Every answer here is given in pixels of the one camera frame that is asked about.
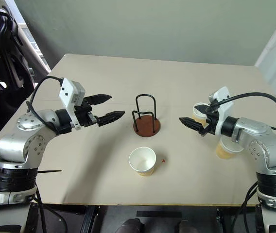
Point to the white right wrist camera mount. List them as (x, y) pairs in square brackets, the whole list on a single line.
[(223, 106)]

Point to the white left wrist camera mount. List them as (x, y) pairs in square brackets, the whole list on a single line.
[(67, 92)]

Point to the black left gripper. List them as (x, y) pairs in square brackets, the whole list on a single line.
[(83, 116)]

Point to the white and yellow paper cup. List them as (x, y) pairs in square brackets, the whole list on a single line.
[(141, 161), (196, 116), (225, 151)]

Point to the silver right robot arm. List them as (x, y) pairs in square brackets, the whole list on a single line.
[(262, 136)]

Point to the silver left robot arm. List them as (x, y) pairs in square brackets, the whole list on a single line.
[(19, 145)]

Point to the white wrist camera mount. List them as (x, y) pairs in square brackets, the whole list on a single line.
[(223, 106), (67, 92)]

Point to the black frame equipment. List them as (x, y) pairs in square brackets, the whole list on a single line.
[(4, 72)]

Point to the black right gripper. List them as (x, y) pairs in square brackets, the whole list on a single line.
[(211, 121)]

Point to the dark rounded shape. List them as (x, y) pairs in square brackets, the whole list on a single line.
[(129, 225), (186, 227)]

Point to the black tape strip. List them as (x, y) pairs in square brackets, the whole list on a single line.
[(158, 214)]

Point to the black table frame bracket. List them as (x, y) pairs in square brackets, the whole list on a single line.
[(89, 219), (223, 221)]

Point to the white slanted rail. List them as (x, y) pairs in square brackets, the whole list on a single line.
[(34, 46)]

